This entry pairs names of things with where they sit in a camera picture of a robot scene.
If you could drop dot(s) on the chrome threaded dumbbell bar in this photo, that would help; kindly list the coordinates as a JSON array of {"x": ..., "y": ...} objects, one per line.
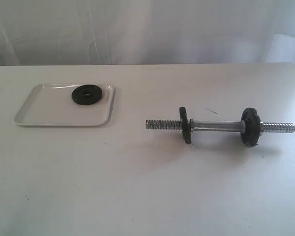
[{"x": 220, "y": 126}]

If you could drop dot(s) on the black weight plate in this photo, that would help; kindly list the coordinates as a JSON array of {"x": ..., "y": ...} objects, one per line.
[
  {"x": 87, "y": 94},
  {"x": 186, "y": 129},
  {"x": 251, "y": 120}
]

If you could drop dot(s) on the white rectangular tray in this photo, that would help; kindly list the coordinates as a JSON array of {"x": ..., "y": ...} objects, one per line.
[{"x": 52, "y": 105}]

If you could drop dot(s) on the chrome spin-lock collar nut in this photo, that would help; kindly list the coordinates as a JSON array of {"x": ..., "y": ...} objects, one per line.
[{"x": 261, "y": 128}]

